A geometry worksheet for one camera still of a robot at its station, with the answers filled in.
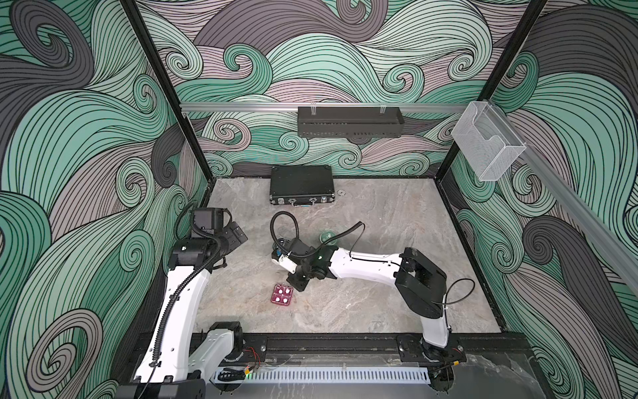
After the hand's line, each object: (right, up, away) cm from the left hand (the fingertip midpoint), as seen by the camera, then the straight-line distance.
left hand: (228, 238), depth 73 cm
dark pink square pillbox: (+15, -21, +10) cm, 28 cm away
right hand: (+17, -16, +10) cm, 25 cm away
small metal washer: (+39, +15, +41) cm, 59 cm away
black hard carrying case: (+20, +18, +38) cm, 46 cm away
